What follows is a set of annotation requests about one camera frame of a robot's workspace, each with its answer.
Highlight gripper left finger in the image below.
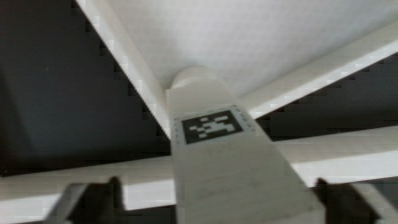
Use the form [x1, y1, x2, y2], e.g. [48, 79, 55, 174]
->
[43, 177, 126, 224]

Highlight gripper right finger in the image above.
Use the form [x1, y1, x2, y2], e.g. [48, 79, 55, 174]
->
[313, 177, 398, 224]

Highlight white short desk leg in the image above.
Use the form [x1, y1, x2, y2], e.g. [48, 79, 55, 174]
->
[167, 66, 325, 224]

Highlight white desk tabletop tray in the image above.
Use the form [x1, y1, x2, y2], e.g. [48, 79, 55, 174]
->
[75, 0, 398, 126]

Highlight white front fence bar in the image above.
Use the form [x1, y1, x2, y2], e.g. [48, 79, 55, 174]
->
[0, 124, 398, 224]

